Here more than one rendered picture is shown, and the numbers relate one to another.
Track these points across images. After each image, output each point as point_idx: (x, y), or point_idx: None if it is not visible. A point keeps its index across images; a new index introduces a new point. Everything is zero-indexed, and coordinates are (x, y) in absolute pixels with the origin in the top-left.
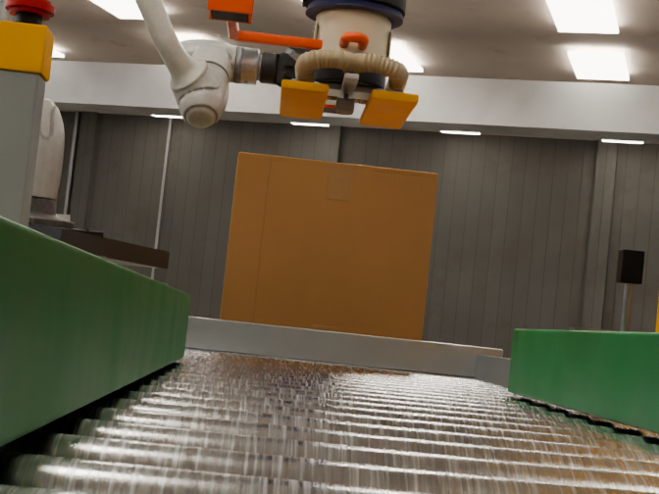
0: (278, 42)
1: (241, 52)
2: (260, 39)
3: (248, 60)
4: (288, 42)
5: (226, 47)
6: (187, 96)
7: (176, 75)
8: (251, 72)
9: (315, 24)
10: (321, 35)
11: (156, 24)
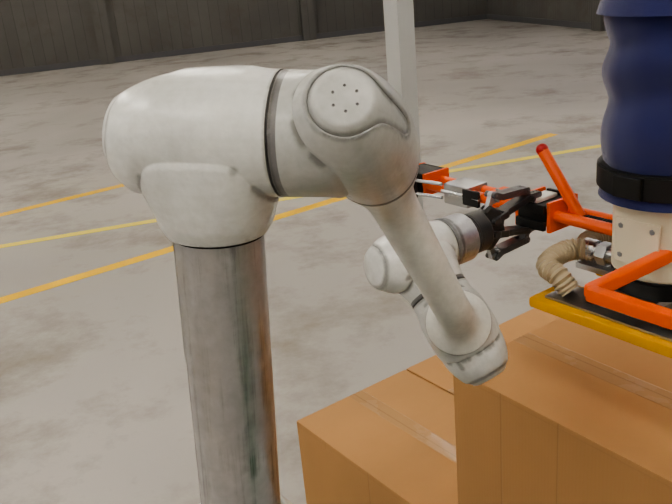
0: (636, 278)
1: (461, 235)
2: (619, 286)
3: (471, 243)
4: (645, 273)
5: (445, 237)
6: (480, 361)
7: (461, 340)
8: (473, 255)
9: (653, 228)
10: (668, 244)
11: (451, 295)
